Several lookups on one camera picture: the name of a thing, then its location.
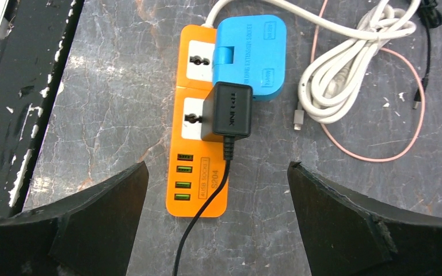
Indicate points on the blue folding extension socket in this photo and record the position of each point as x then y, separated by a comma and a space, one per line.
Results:
251, 50

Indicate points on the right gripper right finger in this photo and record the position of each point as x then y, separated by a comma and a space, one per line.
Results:
347, 233

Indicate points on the black power adapter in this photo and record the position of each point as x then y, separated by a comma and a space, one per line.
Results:
227, 112

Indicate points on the orange power strip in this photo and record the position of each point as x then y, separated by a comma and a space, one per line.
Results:
196, 167

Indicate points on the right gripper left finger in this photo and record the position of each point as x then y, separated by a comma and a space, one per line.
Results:
91, 232

